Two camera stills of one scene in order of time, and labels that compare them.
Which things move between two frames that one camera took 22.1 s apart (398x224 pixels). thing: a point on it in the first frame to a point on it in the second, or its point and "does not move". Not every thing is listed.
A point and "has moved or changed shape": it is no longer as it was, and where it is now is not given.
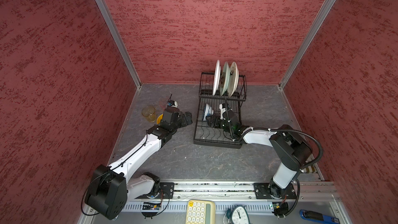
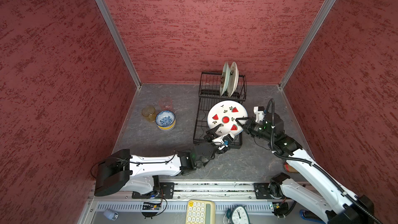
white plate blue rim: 217,77 has moved or changed shape
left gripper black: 184,123 to 211,133
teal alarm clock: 239,214 does not move
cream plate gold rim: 233,80 does not move
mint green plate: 224,78 does not move
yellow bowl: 159,118 has moved or changed shape
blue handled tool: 313,215 does not move
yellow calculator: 200,211 does not move
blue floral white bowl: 208,111 has moved or changed shape
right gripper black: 216,119 to 247,124
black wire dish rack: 217,118 does not move
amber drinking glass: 149,112 does not move
